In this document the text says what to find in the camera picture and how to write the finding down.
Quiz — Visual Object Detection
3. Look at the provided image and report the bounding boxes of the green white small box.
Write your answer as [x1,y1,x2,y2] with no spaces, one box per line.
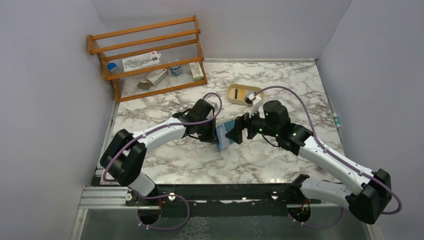
[189,61,205,81]

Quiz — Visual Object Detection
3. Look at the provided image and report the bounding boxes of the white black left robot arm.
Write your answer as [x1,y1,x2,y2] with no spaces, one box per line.
[99,99,218,197]

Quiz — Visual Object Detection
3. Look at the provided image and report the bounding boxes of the wooden tiered shelf rack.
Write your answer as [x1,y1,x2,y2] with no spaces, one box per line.
[86,15,208,103]

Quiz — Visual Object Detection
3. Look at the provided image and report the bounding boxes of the beige oval tray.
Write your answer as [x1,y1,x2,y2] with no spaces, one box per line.
[227,83,261,106]

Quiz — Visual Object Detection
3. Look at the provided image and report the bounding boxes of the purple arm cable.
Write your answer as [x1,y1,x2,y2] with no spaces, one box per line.
[253,85,403,230]
[101,92,223,232]

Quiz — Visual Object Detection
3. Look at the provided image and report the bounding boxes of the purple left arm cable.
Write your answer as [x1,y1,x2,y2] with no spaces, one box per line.
[101,92,223,232]

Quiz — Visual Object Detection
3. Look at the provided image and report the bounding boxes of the yellow grey card in tray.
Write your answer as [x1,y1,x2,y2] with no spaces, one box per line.
[233,88,251,101]

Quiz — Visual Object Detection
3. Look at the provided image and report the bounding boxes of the white blister pack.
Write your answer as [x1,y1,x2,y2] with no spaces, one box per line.
[122,51,162,73]

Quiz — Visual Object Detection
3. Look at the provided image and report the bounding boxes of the aluminium frame rail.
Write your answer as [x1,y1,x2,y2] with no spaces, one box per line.
[78,186,129,210]

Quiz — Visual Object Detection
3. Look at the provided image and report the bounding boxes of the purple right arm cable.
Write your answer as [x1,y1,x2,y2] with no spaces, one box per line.
[253,85,403,230]

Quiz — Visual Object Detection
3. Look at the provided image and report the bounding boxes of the blue white eraser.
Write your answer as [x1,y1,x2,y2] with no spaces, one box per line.
[106,62,121,75]

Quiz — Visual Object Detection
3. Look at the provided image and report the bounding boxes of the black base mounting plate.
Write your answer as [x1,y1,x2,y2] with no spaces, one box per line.
[91,175,322,220]

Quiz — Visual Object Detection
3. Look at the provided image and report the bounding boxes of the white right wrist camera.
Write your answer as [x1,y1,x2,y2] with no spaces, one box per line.
[244,93,263,117]

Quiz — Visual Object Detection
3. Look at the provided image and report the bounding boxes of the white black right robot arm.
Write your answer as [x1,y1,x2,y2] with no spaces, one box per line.
[225,100,392,225]

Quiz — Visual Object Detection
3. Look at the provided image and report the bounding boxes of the blue white small jar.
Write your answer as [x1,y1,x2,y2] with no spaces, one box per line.
[169,65,182,76]

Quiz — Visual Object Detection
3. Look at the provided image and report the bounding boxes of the blue leather card holder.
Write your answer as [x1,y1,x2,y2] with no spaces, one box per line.
[216,119,235,152]

